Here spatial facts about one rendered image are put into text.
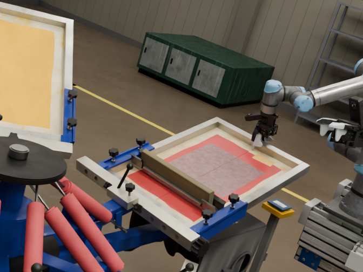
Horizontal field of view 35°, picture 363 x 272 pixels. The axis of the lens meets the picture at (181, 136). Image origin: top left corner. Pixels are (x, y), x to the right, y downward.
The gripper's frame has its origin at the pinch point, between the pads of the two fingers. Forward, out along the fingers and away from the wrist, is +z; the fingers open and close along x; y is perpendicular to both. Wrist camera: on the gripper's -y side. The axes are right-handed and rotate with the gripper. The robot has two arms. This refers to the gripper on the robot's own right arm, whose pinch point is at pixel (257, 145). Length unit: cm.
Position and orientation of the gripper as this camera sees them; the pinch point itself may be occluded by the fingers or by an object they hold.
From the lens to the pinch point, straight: 290.2
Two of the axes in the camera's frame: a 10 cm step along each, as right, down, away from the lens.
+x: 7.0, -2.9, 6.6
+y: 7.1, 4.1, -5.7
